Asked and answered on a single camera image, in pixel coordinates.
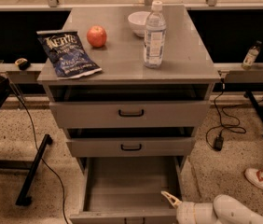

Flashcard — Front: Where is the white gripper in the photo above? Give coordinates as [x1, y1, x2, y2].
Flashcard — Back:
[161, 191, 216, 224]

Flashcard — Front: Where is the grey bottom drawer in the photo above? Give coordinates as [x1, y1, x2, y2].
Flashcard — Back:
[70, 156, 182, 224]

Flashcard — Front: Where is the grey drawer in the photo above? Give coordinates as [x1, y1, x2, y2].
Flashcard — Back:
[70, 156, 182, 224]
[49, 101, 210, 128]
[66, 137, 195, 158]

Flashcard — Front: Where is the grey middle drawer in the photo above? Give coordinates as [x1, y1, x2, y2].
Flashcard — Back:
[66, 137, 195, 158]

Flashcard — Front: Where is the grey drawer cabinet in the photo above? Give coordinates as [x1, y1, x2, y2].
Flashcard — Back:
[36, 5, 222, 173]

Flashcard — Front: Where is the grey top drawer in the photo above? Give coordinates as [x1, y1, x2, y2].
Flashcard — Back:
[49, 101, 210, 128]

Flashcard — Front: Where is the black table leg left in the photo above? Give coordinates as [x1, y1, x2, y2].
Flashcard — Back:
[0, 134, 52, 206]

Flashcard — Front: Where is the small glass bottle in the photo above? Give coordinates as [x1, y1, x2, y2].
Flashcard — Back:
[242, 40, 262, 70]

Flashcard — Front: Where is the clear plastic water bottle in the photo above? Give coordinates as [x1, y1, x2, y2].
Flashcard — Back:
[144, 1, 166, 68]

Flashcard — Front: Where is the blue kettle chips bag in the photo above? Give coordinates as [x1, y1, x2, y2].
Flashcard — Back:
[37, 30, 102, 79]

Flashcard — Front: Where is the red apple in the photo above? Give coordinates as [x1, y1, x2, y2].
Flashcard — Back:
[87, 25, 107, 48]

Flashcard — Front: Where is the white bowl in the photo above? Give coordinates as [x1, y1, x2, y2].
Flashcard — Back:
[128, 11, 149, 37]

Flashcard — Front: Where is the yellow black tape measure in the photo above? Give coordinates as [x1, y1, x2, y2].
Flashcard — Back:
[15, 58, 31, 70]

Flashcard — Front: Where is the black cable on floor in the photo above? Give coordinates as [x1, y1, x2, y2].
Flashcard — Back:
[7, 77, 70, 224]

